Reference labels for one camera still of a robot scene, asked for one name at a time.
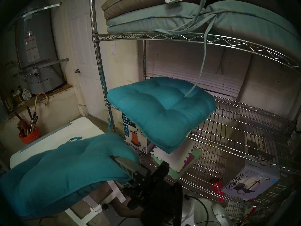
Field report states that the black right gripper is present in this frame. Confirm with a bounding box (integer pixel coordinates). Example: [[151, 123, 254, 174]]
[[111, 156, 183, 226]]

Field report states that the teal tufted seat cushion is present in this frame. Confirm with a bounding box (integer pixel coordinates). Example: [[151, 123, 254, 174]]
[[0, 133, 140, 219], [107, 77, 217, 154]]

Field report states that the pale blue tie cushion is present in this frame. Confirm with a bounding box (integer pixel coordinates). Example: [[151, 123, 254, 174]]
[[106, 1, 301, 97]]

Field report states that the tan flat cushion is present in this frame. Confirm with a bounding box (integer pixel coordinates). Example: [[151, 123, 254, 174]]
[[102, 0, 207, 19]]

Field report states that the utility pump cardboard box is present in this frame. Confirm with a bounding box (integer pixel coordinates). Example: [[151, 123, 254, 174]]
[[122, 113, 154, 154]]

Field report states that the purple zigzag-edged paper sheet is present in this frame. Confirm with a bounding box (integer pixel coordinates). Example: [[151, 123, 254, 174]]
[[181, 153, 197, 173]]

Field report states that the white folding table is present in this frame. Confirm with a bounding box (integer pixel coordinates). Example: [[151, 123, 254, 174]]
[[10, 117, 126, 226]]

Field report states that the red plastic package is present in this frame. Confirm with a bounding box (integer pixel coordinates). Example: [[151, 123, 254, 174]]
[[210, 178, 225, 202]]

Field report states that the orange plastic bucket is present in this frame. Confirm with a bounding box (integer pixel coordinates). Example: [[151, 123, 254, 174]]
[[19, 127, 41, 144]]

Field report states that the white lamp product box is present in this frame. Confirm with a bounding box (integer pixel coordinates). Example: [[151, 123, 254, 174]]
[[221, 165, 280, 201]]

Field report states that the crumpled aluminium foil ball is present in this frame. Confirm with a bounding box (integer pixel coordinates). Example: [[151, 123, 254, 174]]
[[22, 87, 32, 101]]

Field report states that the white panel door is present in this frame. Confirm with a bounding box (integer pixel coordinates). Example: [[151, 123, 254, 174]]
[[53, 0, 106, 117]]

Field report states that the grey water heater tank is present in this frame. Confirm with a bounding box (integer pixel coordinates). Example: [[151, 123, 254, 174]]
[[15, 7, 64, 94]]

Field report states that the dark LED product box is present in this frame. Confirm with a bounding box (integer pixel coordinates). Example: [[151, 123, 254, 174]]
[[256, 171, 299, 206]]

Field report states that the black handled screwdriver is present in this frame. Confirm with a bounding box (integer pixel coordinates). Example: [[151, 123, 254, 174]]
[[29, 111, 38, 134]]

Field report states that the red yellow striped cable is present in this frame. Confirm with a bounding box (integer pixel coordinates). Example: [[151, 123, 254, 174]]
[[35, 93, 48, 108]]

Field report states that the chrome wire shelf rack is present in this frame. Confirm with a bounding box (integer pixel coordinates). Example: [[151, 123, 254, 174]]
[[89, 0, 301, 223]]

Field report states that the metal heater strap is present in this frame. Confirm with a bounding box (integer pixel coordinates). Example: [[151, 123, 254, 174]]
[[21, 2, 62, 17], [14, 58, 69, 75]]

